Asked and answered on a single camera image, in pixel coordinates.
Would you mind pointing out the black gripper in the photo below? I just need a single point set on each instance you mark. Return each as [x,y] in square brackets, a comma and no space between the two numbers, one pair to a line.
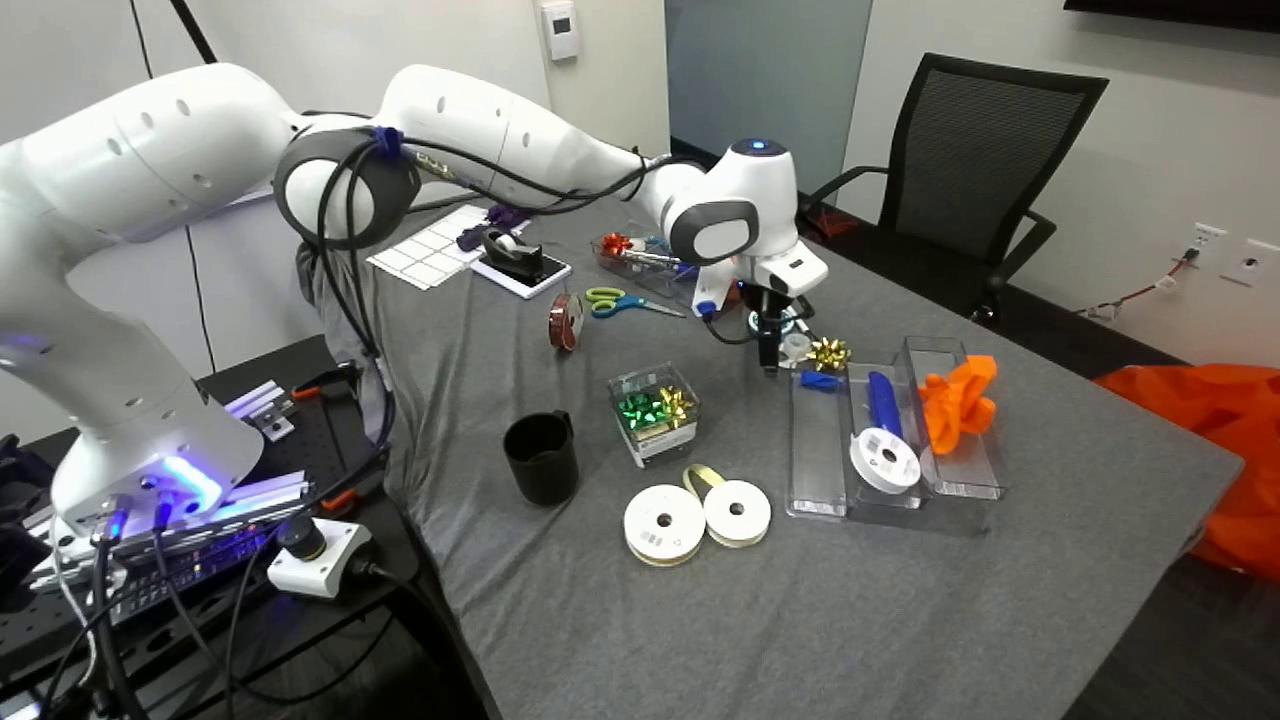
[775,302]

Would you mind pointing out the small white object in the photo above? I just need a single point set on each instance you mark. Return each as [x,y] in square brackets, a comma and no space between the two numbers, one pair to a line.
[797,352]

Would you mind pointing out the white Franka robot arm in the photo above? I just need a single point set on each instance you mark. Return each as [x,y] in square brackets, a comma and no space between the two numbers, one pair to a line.
[132,172]

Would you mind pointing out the clear plastic container tray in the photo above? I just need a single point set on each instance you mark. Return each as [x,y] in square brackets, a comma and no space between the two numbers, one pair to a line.
[665,286]

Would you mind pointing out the gold ribbon bow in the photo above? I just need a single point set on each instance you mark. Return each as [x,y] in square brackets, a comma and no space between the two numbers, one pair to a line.
[835,352]

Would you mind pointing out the small blue bow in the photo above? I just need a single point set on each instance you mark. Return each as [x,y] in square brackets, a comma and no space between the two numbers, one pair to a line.
[821,380]

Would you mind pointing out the blue ribbon roll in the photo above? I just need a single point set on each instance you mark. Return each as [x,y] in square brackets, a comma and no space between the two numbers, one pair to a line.
[887,401]

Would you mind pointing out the clear acrylic organizer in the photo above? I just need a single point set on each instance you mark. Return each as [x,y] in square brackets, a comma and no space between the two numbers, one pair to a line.
[818,466]

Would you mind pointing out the clear box of bows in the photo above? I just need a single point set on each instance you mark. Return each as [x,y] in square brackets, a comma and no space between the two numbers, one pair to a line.
[655,414]

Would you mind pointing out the small white ribbon spool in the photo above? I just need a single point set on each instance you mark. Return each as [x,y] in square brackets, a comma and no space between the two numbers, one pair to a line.
[887,460]

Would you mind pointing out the white grey item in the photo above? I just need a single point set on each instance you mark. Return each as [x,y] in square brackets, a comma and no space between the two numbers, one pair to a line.
[649,249]

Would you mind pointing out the white spool with gold ribbon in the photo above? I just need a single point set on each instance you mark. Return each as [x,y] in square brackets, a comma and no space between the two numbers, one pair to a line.
[738,514]

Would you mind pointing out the orange ribbon bow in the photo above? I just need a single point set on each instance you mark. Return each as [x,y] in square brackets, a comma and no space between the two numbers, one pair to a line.
[958,401]

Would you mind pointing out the red ribbon bow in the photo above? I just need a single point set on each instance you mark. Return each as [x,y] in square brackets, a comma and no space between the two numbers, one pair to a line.
[614,244]

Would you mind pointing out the white bordered black pad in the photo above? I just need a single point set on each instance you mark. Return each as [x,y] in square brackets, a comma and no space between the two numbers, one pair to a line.
[544,283]

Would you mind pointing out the grey tablecloth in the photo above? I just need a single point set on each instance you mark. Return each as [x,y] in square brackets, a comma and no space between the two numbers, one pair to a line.
[824,603]

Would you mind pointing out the black mesh office chair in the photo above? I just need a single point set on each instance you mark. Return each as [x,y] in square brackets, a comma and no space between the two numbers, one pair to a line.
[975,144]

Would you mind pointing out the black mug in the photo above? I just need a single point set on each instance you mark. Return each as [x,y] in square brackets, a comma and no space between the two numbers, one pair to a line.
[540,460]

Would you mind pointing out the black tape dispenser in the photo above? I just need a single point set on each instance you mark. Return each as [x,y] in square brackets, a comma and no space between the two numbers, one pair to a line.
[505,249]

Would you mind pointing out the purple folded umbrella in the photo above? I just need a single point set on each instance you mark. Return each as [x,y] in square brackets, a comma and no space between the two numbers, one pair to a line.
[500,217]

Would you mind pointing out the white label sheets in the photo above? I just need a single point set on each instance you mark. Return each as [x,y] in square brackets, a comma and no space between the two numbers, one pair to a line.
[426,249]

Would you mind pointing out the orange cloth pile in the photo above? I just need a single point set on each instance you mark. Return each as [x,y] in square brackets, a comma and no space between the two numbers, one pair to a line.
[1224,427]

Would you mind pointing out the white box with black knob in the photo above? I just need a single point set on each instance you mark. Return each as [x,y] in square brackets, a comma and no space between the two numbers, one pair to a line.
[321,572]

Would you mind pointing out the black robot cart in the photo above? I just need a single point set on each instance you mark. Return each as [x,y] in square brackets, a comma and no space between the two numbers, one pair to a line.
[264,666]

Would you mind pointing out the white wall thermostat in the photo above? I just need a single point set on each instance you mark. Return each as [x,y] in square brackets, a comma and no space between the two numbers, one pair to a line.
[562,30]

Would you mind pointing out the white wall outlet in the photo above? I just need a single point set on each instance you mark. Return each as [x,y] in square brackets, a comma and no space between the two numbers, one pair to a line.
[1254,262]
[1206,240]

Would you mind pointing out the black wall television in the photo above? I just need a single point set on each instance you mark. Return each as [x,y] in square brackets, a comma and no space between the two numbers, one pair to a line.
[1173,8]

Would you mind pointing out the silver metal bracket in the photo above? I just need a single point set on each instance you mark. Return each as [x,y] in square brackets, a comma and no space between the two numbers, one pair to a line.
[262,406]

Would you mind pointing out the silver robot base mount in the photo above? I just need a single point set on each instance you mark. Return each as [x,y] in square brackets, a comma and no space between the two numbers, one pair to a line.
[201,514]

